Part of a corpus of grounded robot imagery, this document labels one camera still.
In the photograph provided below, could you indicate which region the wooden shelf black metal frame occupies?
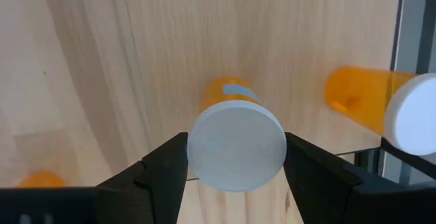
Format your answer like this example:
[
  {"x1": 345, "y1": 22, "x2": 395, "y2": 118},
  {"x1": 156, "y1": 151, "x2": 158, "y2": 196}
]
[{"x1": 40, "y1": 0, "x2": 436, "y2": 184}]

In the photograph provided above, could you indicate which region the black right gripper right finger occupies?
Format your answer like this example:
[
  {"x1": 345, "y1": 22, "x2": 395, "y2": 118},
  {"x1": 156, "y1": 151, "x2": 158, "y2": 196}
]
[{"x1": 284, "y1": 132, "x2": 436, "y2": 224}]

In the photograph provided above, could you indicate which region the orange pill bottle white cap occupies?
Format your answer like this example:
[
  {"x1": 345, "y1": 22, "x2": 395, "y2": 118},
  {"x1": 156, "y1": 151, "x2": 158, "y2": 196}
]
[
  {"x1": 186, "y1": 76, "x2": 287, "y2": 193},
  {"x1": 324, "y1": 66, "x2": 436, "y2": 157}
]

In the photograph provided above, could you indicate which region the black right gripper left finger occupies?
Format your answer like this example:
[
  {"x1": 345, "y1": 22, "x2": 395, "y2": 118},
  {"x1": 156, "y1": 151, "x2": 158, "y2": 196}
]
[{"x1": 0, "y1": 132, "x2": 188, "y2": 224}]

